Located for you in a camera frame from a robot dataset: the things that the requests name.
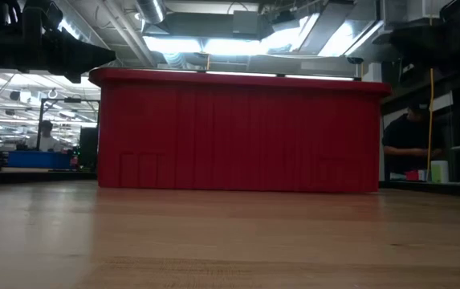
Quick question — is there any person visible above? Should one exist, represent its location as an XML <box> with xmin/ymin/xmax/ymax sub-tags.
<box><xmin>36</xmin><ymin>120</ymin><xmax>64</xmax><ymax>153</ymax></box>
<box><xmin>381</xmin><ymin>100</ymin><xmax>446</xmax><ymax>181</ymax></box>

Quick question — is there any black upright panel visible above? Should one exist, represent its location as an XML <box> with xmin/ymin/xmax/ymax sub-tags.
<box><xmin>79</xmin><ymin>127</ymin><xmax>100</xmax><ymax>172</ymax></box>

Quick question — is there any yellow hanging cable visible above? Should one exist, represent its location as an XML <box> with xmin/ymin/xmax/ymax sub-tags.
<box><xmin>426</xmin><ymin>67</ymin><xmax>436</xmax><ymax>181</ymax></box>

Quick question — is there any blue plastic bin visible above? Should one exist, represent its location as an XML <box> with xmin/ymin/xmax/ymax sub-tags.
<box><xmin>6</xmin><ymin>150</ymin><xmax>72</xmax><ymax>169</ymax></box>

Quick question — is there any dark ledge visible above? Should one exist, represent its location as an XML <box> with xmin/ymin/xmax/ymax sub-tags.
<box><xmin>380</xmin><ymin>180</ymin><xmax>460</xmax><ymax>198</ymax></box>

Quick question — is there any fluorescent ceiling light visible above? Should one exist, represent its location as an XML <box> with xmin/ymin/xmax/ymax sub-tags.
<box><xmin>143</xmin><ymin>35</ymin><xmax>263</xmax><ymax>57</ymax></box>

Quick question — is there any rectangular metal air duct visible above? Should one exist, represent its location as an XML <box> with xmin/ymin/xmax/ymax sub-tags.
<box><xmin>149</xmin><ymin>0</ymin><xmax>263</xmax><ymax>39</ymax></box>

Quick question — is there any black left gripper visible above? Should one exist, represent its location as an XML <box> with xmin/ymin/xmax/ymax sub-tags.
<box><xmin>0</xmin><ymin>27</ymin><xmax>117</xmax><ymax>84</ymax></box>

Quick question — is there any dark background table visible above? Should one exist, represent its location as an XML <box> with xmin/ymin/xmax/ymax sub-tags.
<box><xmin>0</xmin><ymin>167</ymin><xmax>97</xmax><ymax>188</ymax></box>

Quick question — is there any silver spiral air duct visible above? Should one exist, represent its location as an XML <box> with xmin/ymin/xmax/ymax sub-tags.
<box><xmin>135</xmin><ymin>0</ymin><xmax>166</xmax><ymax>25</ymax></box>

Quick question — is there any white green container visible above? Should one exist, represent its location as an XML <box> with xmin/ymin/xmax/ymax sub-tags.
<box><xmin>429</xmin><ymin>160</ymin><xmax>450</xmax><ymax>184</ymax></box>

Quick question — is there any black metal frame stand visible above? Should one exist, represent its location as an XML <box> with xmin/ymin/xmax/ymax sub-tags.
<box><xmin>35</xmin><ymin>97</ymin><xmax>100</xmax><ymax>153</ymax></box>

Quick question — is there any red plastic bin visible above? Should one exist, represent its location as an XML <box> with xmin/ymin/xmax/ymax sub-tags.
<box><xmin>88</xmin><ymin>67</ymin><xmax>393</xmax><ymax>193</ymax></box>

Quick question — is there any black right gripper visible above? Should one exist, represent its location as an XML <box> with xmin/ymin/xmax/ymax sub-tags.
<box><xmin>389</xmin><ymin>22</ymin><xmax>460</xmax><ymax>69</ymax></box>

